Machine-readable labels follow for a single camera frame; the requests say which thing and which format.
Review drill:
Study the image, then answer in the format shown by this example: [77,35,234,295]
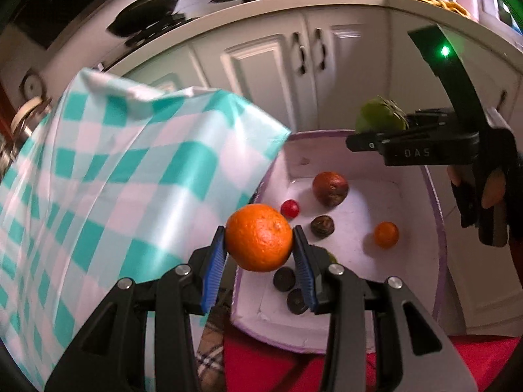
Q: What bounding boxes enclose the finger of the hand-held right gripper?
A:
[402,107,459,132]
[346,130,387,153]

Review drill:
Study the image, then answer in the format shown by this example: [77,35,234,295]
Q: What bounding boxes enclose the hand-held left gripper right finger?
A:
[291,224,479,392]

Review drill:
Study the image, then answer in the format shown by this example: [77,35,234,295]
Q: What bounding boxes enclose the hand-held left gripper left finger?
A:
[44,224,229,392]

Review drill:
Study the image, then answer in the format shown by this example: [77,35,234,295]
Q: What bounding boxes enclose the dark brown round fruit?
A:
[310,216,337,238]

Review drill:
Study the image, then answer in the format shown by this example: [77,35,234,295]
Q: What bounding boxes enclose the white foam box purple rim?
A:
[228,128,448,354]

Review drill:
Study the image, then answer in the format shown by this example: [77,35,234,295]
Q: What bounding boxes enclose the orange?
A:
[373,221,400,250]
[225,204,294,272]

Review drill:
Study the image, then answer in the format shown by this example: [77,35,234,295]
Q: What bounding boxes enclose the small red cherry tomato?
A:
[280,198,302,219]

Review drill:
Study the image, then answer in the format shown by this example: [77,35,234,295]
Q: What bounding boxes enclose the person's right hand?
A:
[447,164,510,230]

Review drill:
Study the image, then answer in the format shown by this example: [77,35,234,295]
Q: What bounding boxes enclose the small dark round fruit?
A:
[286,288,313,315]
[272,267,297,293]

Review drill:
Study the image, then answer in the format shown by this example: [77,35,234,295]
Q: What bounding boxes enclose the beige plaid cloth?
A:
[195,305,228,392]

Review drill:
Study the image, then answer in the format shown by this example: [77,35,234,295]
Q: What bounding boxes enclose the red cloth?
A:
[224,327,523,392]

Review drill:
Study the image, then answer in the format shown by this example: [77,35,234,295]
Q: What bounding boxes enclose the pile of yellow chips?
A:
[408,0,471,14]

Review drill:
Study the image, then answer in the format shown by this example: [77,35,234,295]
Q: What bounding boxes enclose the white kitchen cabinet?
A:
[99,0,523,339]

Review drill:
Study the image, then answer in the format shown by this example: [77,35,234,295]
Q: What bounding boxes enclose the teal white checkered tablecloth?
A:
[0,67,292,391]

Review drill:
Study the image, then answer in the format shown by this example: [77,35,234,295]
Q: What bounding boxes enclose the gas stove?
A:
[122,13,194,48]

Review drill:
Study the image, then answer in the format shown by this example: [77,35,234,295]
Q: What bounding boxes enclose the steel pot with lid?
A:
[0,95,54,177]

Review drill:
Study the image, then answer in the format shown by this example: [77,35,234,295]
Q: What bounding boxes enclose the round white dial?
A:
[22,71,46,99]

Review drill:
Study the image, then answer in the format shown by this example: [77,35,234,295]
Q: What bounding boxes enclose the black range hood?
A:
[6,0,168,50]

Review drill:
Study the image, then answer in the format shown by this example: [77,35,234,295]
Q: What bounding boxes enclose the black wok with handle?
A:
[106,0,230,38]

